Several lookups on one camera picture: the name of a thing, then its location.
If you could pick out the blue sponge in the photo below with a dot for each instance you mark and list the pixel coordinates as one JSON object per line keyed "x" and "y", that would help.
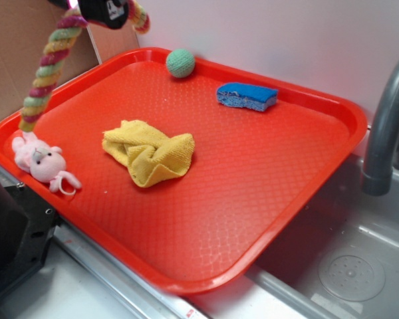
{"x": 240, "y": 95}

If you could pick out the pink plush bunny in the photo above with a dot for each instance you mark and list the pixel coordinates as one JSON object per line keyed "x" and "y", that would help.
{"x": 44, "y": 163}

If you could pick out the green knitted ball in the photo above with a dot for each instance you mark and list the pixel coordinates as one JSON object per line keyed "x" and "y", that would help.
{"x": 180, "y": 63}

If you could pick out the brown cardboard panel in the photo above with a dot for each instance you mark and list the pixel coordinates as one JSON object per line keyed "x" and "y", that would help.
{"x": 25, "y": 27}

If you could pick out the grey faucet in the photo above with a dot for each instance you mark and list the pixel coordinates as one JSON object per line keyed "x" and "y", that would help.
{"x": 382, "y": 150}

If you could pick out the yellow crumpled cloth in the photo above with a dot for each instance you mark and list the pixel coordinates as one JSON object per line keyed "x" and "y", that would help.
{"x": 149, "y": 155}

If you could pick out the red plastic tray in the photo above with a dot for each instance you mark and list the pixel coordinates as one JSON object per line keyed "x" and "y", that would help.
{"x": 251, "y": 172}

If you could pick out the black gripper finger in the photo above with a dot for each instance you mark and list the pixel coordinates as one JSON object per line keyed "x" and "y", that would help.
{"x": 112, "y": 14}

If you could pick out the grey sink basin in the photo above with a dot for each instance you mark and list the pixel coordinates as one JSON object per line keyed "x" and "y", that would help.
{"x": 339, "y": 257}

